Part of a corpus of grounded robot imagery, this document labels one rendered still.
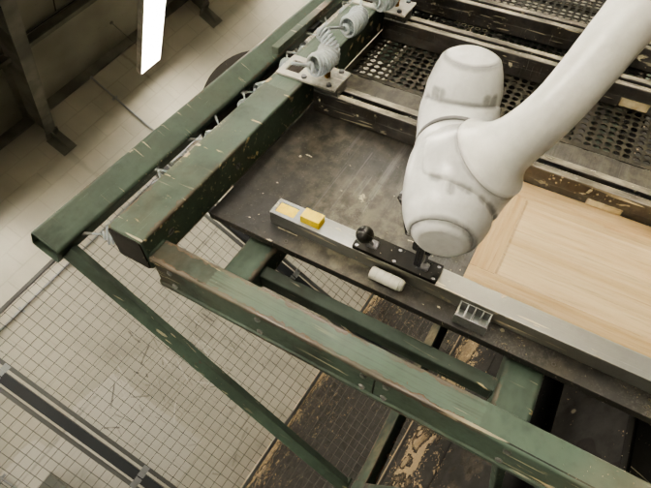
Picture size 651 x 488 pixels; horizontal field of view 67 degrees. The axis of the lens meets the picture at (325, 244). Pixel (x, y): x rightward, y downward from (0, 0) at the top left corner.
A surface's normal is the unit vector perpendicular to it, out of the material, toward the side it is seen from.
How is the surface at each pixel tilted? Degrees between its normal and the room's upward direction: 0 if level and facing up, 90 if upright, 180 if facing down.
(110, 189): 90
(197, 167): 60
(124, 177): 90
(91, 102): 90
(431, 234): 107
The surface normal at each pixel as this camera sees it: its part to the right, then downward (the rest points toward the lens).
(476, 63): 0.03, -0.54
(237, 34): 0.36, -0.22
